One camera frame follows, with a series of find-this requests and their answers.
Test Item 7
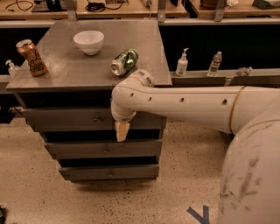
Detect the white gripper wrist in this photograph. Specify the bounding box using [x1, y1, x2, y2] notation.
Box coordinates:
[111, 101, 137, 142]

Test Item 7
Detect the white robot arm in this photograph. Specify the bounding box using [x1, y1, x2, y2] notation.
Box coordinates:
[111, 69, 280, 224]

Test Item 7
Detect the grey middle drawer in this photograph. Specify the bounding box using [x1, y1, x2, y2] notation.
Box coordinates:
[45, 139, 162, 160]

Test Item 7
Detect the grey drawer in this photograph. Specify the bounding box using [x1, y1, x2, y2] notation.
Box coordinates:
[23, 108, 166, 132]
[45, 139, 162, 160]
[59, 164, 159, 181]

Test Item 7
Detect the grey bottom drawer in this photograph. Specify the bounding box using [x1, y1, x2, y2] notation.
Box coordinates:
[59, 164, 159, 181]

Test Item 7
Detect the grey drawer cabinet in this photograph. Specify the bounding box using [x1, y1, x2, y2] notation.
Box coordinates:
[7, 19, 172, 168]

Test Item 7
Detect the grey top drawer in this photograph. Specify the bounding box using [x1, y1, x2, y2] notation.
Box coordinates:
[23, 108, 166, 132]

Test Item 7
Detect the green crushed soda can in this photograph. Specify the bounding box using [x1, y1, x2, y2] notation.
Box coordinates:
[111, 49, 139, 77]

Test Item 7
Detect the white pump bottle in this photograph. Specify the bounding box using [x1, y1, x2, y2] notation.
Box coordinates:
[176, 48, 188, 76]

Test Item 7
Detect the white ceramic bowl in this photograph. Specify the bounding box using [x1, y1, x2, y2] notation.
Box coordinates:
[73, 31, 104, 55]

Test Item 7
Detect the orange soda can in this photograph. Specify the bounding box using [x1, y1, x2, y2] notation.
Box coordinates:
[16, 39, 47, 77]

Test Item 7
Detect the clear water bottle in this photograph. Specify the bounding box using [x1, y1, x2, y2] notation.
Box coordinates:
[207, 51, 222, 77]

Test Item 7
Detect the clear sanitizer pump bottle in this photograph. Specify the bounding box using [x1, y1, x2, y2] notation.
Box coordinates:
[5, 59, 19, 77]

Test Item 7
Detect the crumpled plastic wrapper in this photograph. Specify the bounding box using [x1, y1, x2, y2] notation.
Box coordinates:
[237, 66, 253, 76]

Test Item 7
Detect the black coiled cable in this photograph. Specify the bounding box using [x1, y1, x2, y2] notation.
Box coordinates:
[84, 1, 124, 13]

